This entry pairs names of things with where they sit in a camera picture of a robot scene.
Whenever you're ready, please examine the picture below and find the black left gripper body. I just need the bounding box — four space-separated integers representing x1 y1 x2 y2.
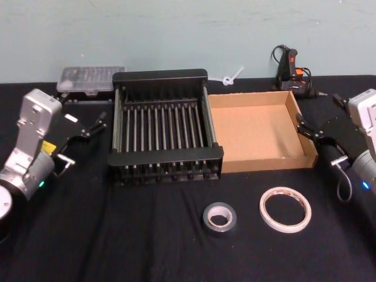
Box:
41 110 90 177

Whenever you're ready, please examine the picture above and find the black corded tool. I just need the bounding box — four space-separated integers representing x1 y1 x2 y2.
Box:
270 44 327 99

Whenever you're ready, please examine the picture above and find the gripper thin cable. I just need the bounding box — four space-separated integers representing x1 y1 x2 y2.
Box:
54 155 76 177
331 157 353 203

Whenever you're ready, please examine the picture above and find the black table cloth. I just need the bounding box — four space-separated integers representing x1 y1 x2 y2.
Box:
0 75 376 282

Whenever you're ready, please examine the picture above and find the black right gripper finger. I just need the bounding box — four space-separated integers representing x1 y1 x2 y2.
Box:
333 93 350 108
296 113 325 143

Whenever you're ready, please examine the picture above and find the black rack with steel bars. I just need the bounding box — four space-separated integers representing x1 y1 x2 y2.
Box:
107 69 224 186

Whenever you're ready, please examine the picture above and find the clear plastic case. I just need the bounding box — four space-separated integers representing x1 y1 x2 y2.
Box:
56 66 126 95

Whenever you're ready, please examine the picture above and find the right gripper thin cable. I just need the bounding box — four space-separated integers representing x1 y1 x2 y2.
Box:
331 157 353 203

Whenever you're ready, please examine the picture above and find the shallow brown cardboard tray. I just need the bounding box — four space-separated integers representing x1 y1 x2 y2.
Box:
207 90 319 174

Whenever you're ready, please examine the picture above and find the silver tape roll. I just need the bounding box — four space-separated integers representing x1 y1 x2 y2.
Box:
202 202 237 236

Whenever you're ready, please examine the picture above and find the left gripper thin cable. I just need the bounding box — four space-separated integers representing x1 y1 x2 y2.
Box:
54 155 76 177

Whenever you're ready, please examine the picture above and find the small white plastic piece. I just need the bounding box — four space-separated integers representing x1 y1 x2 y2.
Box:
209 66 245 87

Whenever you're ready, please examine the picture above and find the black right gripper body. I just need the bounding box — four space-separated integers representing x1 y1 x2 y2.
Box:
318 116 368 163

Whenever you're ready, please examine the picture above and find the white tape roll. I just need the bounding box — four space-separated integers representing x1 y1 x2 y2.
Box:
259 185 312 234

